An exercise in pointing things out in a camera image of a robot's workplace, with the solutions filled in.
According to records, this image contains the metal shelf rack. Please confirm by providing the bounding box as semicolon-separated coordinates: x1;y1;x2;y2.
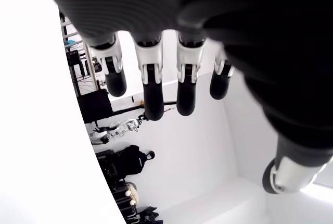
59;13;98;97

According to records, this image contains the white silver humanoid robot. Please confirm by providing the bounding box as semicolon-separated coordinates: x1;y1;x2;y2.
89;118;143;145

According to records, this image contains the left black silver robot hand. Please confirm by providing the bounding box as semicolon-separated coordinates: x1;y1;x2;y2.
31;0;333;195

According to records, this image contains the beige rounded object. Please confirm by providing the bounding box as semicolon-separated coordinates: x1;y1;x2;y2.
125;181;138;207

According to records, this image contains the black stacked chair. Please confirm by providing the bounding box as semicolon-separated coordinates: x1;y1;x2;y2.
95;150;125;183

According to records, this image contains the black monitor panel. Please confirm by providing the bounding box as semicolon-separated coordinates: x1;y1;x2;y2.
77;88;114;127

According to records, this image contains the black swivel chair base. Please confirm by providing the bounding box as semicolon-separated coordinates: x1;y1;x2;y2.
140;205;160;224

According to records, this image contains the black gantry pole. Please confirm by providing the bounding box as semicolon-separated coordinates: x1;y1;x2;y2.
111;99;180;115

